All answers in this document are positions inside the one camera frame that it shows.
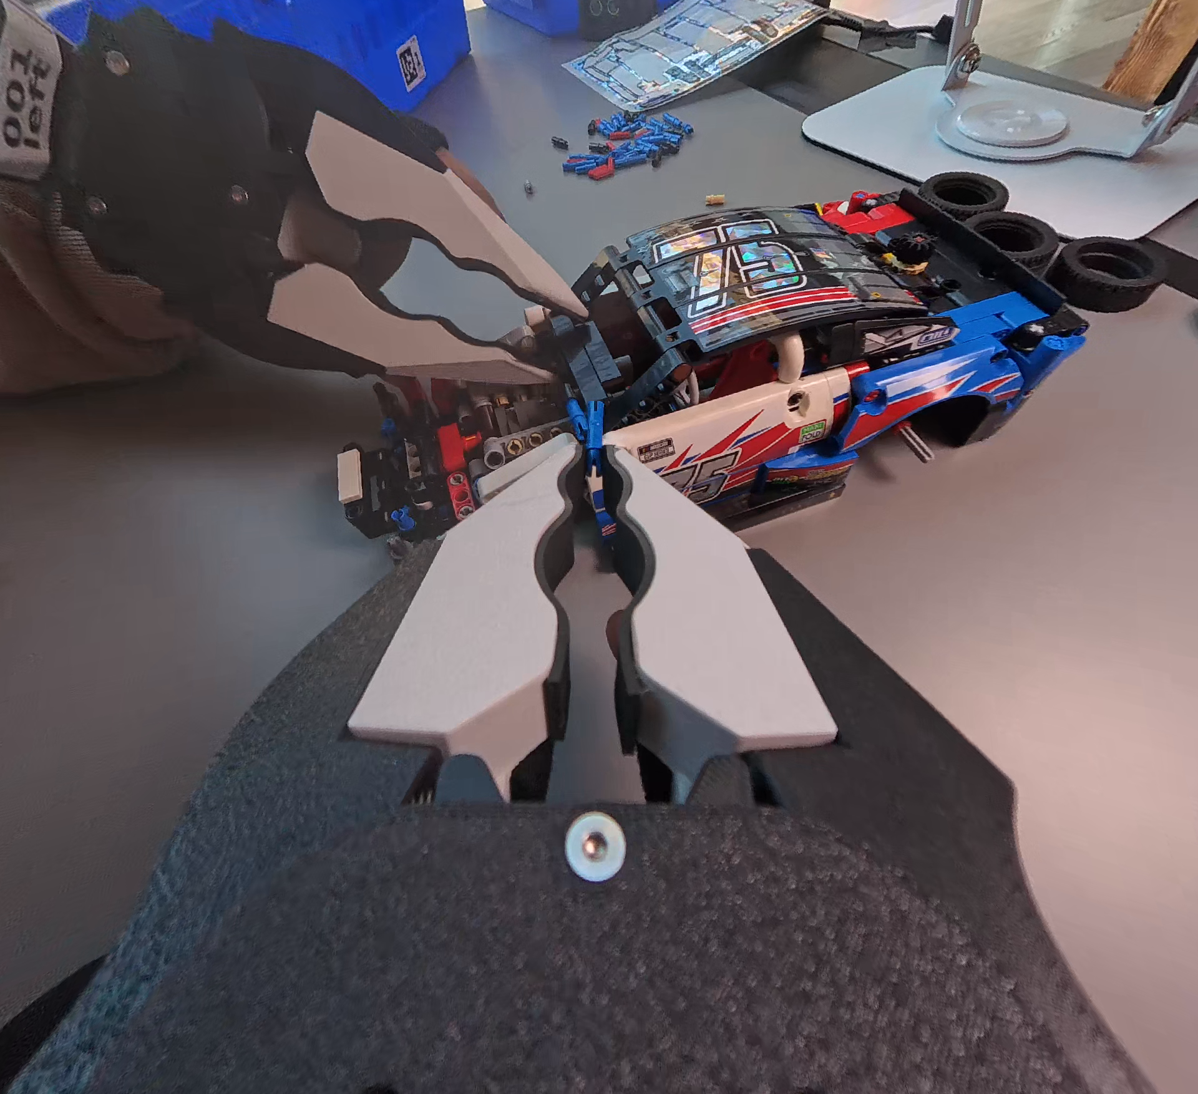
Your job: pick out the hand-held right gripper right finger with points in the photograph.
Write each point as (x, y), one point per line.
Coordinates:
(721, 635)

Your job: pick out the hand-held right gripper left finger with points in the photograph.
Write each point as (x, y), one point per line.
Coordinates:
(468, 635)

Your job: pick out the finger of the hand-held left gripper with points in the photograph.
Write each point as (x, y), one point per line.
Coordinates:
(421, 178)
(355, 327)

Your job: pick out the small blue connector pin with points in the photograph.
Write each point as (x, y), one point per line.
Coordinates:
(592, 434)

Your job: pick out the brick-built toy race car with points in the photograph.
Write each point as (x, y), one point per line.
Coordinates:
(795, 402)

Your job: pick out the person's left forearm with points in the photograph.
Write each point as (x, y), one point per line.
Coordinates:
(74, 317)

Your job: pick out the person's left hand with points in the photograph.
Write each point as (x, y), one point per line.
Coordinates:
(475, 180)

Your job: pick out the pile of blue pins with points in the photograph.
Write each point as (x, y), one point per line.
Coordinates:
(626, 141)

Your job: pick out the sticker sheet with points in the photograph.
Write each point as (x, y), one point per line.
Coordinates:
(692, 47)

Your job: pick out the silver monitor stand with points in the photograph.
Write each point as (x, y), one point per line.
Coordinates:
(888, 149)

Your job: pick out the black rubber tire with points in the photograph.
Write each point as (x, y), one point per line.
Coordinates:
(1103, 295)
(931, 194)
(1038, 252)

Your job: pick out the wooden post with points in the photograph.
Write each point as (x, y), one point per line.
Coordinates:
(1160, 37)

